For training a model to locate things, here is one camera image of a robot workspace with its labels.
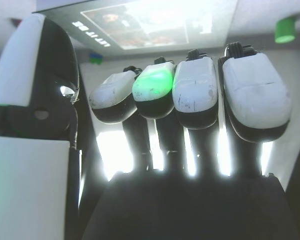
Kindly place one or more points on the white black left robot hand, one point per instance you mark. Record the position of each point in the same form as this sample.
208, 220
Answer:
27, 187

